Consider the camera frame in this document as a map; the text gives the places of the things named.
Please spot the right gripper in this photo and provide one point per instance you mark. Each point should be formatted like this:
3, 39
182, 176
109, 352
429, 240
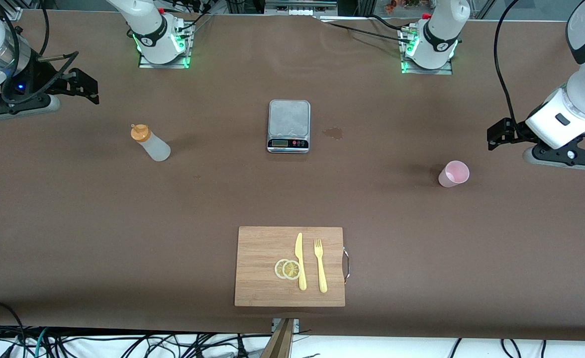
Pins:
39, 78

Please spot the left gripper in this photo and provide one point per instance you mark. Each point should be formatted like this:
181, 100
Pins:
517, 130

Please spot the pink plastic cup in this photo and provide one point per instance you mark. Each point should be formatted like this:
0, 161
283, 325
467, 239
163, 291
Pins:
454, 174

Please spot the clear sauce bottle orange cap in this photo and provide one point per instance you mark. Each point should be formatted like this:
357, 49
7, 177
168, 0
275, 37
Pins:
155, 149

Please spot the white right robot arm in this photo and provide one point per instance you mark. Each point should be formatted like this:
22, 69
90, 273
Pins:
150, 30

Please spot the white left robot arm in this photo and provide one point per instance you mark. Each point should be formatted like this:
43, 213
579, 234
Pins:
441, 35

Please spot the brown table cover sheet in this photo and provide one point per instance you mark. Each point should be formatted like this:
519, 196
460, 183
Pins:
123, 223

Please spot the silver digital kitchen scale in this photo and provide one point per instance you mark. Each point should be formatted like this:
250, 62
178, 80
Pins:
290, 117

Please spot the yellow plastic fork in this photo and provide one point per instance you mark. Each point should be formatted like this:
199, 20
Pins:
322, 278

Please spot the white power strip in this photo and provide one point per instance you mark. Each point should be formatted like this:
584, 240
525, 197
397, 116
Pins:
300, 11

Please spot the wooden cutting board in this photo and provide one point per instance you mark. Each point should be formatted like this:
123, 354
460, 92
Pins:
257, 248

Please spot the yellow plastic knife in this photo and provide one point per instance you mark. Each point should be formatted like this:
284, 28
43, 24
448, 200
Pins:
302, 278

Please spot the lemon slice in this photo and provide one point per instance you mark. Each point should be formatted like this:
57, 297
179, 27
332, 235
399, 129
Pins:
291, 270
277, 269

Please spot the wooden beam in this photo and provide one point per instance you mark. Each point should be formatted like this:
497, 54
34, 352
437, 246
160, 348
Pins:
280, 343

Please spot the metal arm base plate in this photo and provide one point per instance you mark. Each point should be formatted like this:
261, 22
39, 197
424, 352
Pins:
146, 63
441, 71

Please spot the small metal bracket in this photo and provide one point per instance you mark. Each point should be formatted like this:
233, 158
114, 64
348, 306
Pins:
296, 325

